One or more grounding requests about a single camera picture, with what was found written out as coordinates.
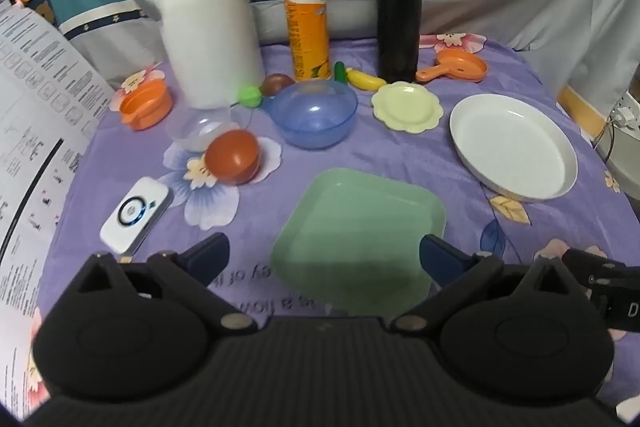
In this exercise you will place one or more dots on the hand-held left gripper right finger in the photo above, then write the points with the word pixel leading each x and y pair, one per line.
pixel 441 257

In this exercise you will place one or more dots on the black thermos bottle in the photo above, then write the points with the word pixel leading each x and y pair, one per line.
pixel 397 7

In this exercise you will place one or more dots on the white round plate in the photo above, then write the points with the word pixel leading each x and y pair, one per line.
pixel 510 147

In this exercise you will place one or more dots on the blue transparent bowl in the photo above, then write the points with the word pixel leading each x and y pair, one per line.
pixel 312 117

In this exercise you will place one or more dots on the green toy cucumber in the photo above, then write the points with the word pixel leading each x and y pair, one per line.
pixel 340 72

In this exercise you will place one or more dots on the white remote device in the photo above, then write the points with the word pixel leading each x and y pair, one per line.
pixel 132 217

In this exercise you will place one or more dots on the brown toy fruit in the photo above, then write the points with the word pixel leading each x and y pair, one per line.
pixel 275 83

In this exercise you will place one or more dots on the white power strip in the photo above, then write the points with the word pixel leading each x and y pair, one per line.
pixel 627 112

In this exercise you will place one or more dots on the green toy fruit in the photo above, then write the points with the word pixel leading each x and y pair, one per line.
pixel 250 97

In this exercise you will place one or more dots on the white printed instruction sheet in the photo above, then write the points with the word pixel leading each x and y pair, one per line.
pixel 30 107

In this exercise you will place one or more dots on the purple floral tablecloth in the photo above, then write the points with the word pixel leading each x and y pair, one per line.
pixel 400 167

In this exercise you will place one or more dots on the yellow toy banana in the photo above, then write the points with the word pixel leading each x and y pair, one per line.
pixel 365 80

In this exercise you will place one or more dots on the orange bowl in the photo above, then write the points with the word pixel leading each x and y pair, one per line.
pixel 232 157

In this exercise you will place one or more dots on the white thermos jug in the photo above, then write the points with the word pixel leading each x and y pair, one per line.
pixel 200 7

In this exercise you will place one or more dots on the yellow flower-shaped plate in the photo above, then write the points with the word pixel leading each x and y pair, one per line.
pixel 407 107

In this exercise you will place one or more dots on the yellow orange detergent bottle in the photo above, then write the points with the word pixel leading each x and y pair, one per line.
pixel 305 7

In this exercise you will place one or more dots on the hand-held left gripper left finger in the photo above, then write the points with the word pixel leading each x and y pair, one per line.
pixel 207 253

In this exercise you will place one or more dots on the green square plate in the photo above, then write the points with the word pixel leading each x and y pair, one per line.
pixel 350 232

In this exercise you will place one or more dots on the clear plastic bowl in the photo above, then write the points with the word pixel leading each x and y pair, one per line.
pixel 195 129

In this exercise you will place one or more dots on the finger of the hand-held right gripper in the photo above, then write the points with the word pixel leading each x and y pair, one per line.
pixel 600 263

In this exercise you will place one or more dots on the orange toy pot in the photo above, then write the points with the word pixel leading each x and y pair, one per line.
pixel 145 104

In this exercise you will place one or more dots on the orange toy pan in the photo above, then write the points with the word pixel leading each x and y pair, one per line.
pixel 462 64

